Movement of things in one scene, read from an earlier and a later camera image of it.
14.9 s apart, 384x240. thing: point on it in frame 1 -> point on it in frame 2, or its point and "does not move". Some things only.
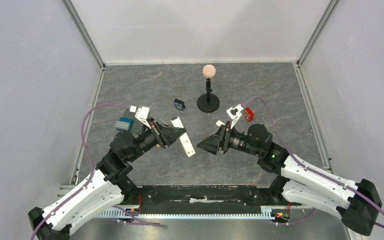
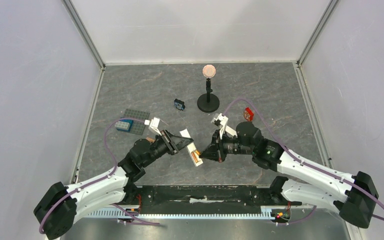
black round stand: x=208 y=102 does not move
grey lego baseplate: x=137 y=127 does not move
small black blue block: x=179 y=104 does not move
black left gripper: x=160 y=130 -> x=172 y=147
